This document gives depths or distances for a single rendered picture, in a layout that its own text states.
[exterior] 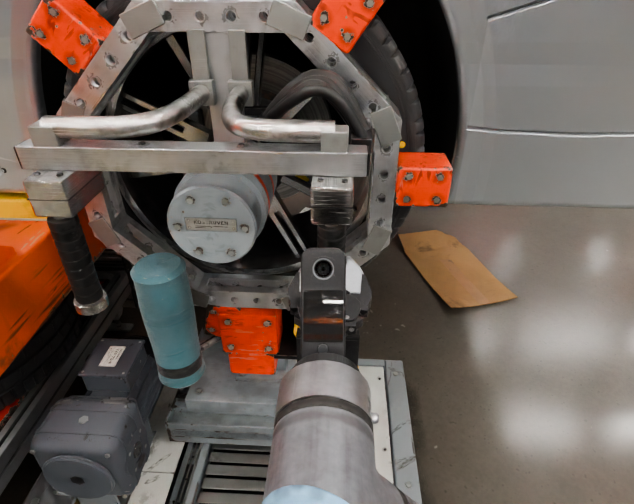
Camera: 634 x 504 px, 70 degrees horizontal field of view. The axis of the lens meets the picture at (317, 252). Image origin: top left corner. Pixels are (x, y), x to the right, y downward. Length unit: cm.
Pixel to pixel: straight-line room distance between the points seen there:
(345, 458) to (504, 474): 109
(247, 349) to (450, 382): 82
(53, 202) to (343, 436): 44
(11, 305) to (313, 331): 70
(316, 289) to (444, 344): 130
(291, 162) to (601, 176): 67
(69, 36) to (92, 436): 70
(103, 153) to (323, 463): 43
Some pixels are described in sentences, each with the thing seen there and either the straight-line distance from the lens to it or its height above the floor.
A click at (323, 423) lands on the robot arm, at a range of 39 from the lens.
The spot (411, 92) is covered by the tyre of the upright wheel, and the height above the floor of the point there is 98.
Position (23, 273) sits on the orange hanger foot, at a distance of 105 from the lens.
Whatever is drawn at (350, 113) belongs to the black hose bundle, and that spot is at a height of 101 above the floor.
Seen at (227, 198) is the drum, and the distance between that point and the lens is 63.
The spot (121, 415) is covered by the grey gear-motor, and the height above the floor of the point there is 40.
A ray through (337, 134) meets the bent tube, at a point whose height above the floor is 100.
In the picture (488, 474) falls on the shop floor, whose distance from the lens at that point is 144.
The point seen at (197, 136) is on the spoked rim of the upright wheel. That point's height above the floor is 89.
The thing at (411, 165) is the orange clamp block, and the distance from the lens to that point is 76.
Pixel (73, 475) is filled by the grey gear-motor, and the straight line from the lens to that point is 107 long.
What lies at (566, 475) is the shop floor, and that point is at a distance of 152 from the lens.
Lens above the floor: 117
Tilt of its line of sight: 33 degrees down
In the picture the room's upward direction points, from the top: straight up
